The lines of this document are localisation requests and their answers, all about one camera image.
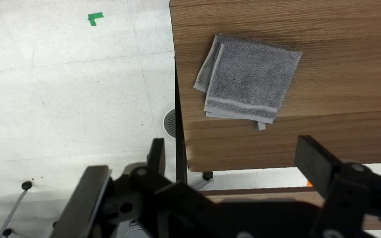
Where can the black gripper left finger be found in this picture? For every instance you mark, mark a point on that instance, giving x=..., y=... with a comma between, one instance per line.
x=83, y=200

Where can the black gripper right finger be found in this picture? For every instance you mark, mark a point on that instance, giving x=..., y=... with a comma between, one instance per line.
x=321, y=165

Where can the grey towel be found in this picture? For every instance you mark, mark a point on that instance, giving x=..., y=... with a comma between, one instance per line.
x=248, y=81

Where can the thin rod with black knob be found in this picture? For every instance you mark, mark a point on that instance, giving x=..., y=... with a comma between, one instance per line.
x=16, y=205

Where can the black caster wheel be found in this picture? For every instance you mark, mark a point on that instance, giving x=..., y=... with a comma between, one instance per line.
x=207, y=175

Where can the black table leg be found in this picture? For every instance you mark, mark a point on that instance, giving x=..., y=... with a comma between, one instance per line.
x=180, y=140

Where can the round grey floor grille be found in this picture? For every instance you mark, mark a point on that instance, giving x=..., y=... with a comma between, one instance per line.
x=170, y=122

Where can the green tape floor mark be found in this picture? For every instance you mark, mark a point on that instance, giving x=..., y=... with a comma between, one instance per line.
x=95, y=17

